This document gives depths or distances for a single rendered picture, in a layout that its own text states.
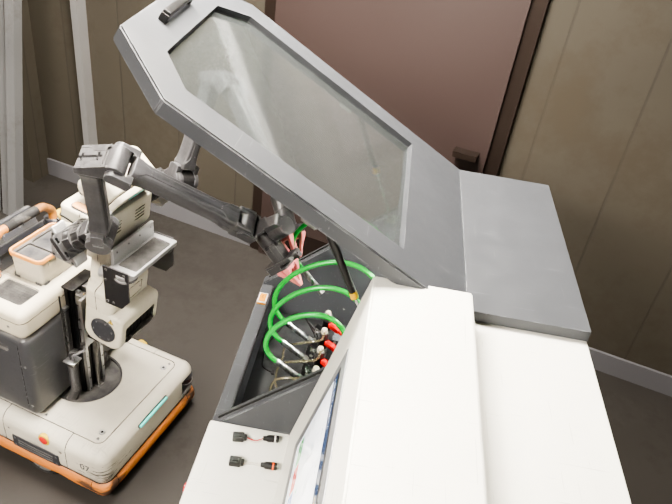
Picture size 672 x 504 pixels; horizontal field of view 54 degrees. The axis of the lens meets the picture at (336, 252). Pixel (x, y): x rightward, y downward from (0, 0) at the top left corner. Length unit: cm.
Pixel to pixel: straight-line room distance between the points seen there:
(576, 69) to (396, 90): 83
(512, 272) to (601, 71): 169
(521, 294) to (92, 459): 177
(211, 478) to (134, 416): 112
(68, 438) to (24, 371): 31
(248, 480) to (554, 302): 86
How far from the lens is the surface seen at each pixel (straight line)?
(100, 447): 276
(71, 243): 215
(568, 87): 325
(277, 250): 190
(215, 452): 181
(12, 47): 416
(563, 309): 162
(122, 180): 174
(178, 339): 355
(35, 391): 278
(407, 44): 330
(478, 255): 171
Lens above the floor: 241
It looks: 34 degrees down
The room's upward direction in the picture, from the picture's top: 9 degrees clockwise
